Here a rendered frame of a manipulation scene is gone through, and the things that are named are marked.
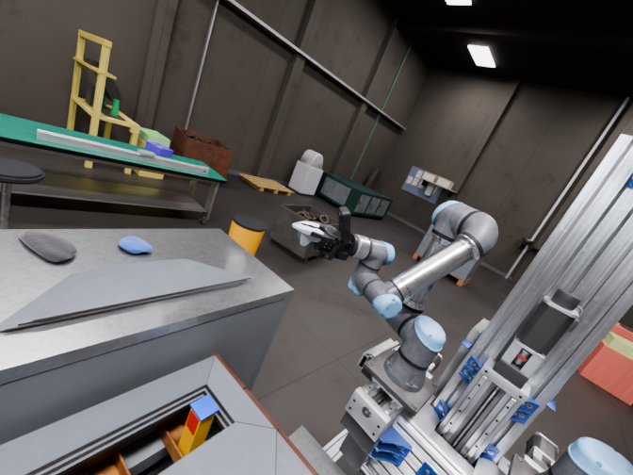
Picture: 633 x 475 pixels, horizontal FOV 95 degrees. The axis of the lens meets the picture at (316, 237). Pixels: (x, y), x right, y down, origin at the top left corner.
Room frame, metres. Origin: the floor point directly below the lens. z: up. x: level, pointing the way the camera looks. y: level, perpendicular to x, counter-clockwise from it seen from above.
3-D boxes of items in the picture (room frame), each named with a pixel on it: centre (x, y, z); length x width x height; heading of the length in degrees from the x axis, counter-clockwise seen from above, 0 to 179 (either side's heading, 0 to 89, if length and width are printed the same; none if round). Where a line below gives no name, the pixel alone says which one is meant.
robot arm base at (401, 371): (0.93, -0.50, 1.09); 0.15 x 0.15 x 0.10
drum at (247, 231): (3.06, 0.75, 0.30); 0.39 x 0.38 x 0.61; 53
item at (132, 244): (0.98, 0.63, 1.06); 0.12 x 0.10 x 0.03; 77
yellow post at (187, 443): (0.63, 0.10, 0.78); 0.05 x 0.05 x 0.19; 59
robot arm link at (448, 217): (1.05, -0.43, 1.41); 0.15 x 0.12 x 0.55; 27
